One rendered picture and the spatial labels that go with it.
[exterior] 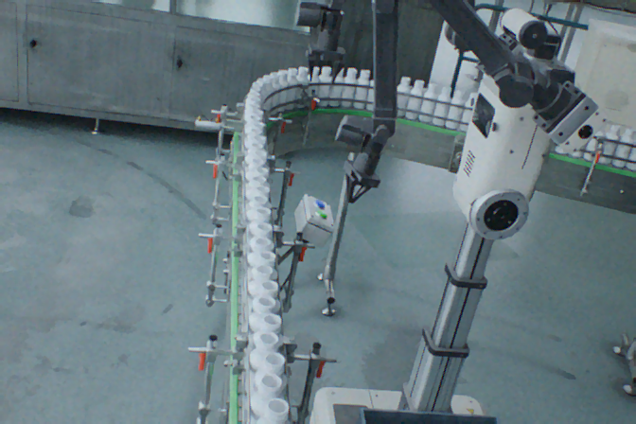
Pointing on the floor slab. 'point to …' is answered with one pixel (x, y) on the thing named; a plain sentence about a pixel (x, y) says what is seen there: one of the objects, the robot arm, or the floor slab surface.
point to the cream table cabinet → (609, 71)
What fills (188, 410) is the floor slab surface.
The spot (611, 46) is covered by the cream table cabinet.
